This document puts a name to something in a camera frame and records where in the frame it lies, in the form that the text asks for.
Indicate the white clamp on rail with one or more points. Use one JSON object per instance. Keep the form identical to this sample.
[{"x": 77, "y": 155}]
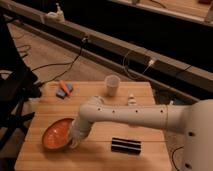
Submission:
[{"x": 58, "y": 15}]

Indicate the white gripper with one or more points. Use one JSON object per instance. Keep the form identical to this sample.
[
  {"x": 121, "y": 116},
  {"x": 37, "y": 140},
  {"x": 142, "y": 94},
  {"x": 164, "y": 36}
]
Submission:
[{"x": 74, "y": 143}]

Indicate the white squeeze bottle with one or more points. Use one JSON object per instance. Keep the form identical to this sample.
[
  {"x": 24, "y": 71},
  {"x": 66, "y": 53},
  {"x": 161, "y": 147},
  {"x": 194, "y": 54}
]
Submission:
[{"x": 131, "y": 100}]

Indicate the black rectangular box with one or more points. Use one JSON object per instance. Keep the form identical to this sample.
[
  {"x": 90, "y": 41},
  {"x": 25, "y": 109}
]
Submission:
[{"x": 126, "y": 146}]

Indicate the long grey metal rail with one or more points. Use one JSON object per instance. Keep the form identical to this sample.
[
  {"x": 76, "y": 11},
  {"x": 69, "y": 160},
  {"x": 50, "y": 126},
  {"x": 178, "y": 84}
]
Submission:
[{"x": 172, "y": 52}]

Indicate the orange marker pen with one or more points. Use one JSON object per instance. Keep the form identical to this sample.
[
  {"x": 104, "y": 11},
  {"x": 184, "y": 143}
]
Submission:
[{"x": 64, "y": 87}]

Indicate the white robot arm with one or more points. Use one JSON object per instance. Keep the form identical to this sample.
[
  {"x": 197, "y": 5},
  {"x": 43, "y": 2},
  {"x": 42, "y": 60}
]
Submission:
[{"x": 194, "y": 121}]

